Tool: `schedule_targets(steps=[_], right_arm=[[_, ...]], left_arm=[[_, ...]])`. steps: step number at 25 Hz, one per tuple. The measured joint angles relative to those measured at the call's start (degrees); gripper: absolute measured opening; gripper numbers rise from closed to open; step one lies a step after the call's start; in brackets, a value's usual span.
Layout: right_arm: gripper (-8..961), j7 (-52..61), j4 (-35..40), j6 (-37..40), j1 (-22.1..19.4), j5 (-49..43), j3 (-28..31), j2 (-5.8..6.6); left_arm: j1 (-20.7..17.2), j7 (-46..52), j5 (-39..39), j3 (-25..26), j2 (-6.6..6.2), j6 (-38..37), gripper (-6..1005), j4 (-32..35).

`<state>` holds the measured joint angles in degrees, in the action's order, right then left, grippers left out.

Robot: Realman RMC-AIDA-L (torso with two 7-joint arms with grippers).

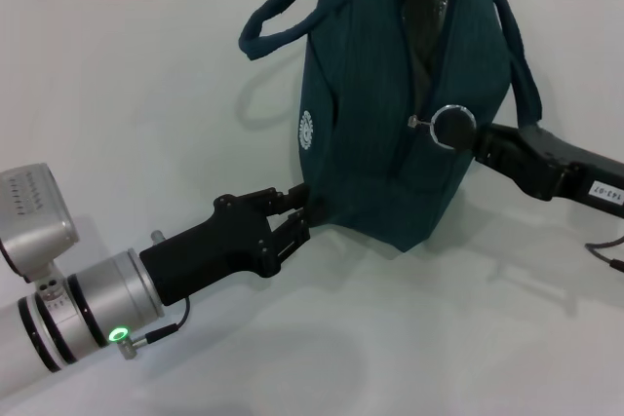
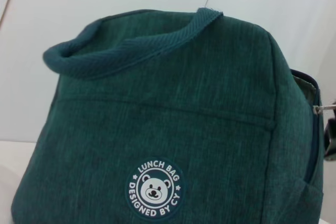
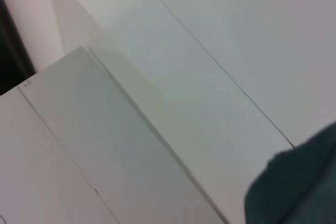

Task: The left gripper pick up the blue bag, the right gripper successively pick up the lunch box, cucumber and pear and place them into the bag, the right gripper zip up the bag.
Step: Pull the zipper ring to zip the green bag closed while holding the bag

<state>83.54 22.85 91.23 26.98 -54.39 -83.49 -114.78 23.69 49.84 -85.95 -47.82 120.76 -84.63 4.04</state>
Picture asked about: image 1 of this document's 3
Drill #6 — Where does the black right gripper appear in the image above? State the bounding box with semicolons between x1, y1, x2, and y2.
433;106;624;220

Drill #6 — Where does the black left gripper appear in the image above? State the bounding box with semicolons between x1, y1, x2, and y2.
138;183;314;309

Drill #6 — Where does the dark teal insulated lunch bag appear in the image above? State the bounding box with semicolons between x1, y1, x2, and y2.
237;0;543;254

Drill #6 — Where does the right arm cable with plug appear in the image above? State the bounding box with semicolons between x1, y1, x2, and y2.
584;235;624;271

